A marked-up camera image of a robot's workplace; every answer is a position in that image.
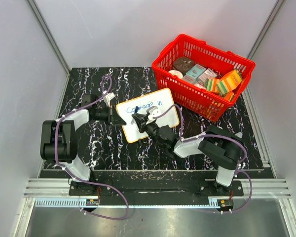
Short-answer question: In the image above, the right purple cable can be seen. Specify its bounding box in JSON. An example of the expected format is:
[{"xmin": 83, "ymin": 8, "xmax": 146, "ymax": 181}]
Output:
[{"xmin": 151, "ymin": 104, "xmax": 253, "ymax": 214}]

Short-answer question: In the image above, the yellow green sponge pack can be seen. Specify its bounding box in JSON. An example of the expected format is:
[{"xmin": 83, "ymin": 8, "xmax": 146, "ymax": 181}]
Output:
[{"xmin": 205, "ymin": 78, "xmax": 227, "ymax": 96}]

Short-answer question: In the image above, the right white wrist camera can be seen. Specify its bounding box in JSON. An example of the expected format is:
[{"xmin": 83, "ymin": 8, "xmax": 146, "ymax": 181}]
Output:
[{"xmin": 146, "ymin": 106, "xmax": 161, "ymax": 124}]

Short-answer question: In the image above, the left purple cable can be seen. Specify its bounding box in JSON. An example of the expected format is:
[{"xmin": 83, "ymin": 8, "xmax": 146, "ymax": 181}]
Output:
[{"xmin": 54, "ymin": 75, "xmax": 130, "ymax": 220}]

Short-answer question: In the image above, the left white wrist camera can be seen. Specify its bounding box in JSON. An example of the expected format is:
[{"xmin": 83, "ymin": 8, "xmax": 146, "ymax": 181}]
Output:
[{"xmin": 104, "ymin": 92, "xmax": 115, "ymax": 106}]

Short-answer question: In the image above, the aluminium frame rail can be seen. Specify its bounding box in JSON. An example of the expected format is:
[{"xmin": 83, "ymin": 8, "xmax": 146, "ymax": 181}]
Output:
[{"xmin": 24, "ymin": 179, "xmax": 291, "ymax": 208}]

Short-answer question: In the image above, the teal small carton box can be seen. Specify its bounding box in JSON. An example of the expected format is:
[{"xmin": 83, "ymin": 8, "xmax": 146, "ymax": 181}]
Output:
[{"xmin": 186, "ymin": 64, "xmax": 206, "ymax": 79}]

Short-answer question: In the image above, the red plastic shopping basket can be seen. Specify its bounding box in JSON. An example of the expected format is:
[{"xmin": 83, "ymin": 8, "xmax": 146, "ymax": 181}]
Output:
[{"xmin": 152, "ymin": 34, "xmax": 256, "ymax": 121}]

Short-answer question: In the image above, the brown chocolate muffin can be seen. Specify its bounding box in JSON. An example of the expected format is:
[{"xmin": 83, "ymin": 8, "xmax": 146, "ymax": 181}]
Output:
[{"xmin": 173, "ymin": 57, "xmax": 194, "ymax": 74}]

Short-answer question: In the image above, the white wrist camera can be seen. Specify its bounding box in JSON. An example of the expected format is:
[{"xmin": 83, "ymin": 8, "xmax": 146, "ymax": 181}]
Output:
[
  {"xmin": 104, "ymin": 92, "xmax": 115, "ymax": 106},
  {"xmin": 146, "ymin": 106, "xmax": 161, "ymax": 124}
]

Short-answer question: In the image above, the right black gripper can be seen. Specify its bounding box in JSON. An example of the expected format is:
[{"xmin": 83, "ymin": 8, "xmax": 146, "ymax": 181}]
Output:
[{"xmin": 133, "ymin": 113, "xmax": 163, "ymax": 149}]

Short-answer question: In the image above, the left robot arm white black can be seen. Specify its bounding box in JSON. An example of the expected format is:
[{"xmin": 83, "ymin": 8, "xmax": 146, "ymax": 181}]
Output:
[{"xmin": 40, "ymin": 92, "xmax": 126, "ymax": 195}]

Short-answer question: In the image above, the purple cable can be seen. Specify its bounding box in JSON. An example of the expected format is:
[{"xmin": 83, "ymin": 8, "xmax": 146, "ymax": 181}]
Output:
[
  {"xmin": 54, "ymin": 75, "xmax": 130, "ymax": 220},
  {"xmin": 151, "ymin": 104, "xmax": 253, "ymax": 214}
]

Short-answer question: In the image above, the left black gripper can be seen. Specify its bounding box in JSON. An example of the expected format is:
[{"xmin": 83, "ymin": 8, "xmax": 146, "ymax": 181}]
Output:
[{"xmin": 93, "ymin": 105, "xmax": 126, "ymax": 125}]

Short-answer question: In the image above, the pink white carton box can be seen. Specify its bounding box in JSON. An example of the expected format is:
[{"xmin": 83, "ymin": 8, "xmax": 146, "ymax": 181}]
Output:
[{"xmin": 197, "ymin": 69, "xmax": 217, "ymax": 84}]

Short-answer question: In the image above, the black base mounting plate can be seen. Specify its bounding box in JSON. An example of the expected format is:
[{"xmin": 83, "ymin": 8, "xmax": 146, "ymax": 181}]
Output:
[{"xmin": 64, "ymin": 169, "xmax": 245, "ymax": 198}]

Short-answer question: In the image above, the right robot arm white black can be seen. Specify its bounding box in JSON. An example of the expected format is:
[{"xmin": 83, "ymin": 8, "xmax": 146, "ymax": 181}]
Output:
[{"xmin": 132, "ymin": 113, "xmax": 247, "ymax": 196}]

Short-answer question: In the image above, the orange sponge pack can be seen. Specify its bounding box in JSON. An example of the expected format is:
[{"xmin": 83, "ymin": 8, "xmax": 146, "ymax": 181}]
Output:
[{"xmin": 220, "ymin": 69, "xmax": 243, "ymax": 90}]

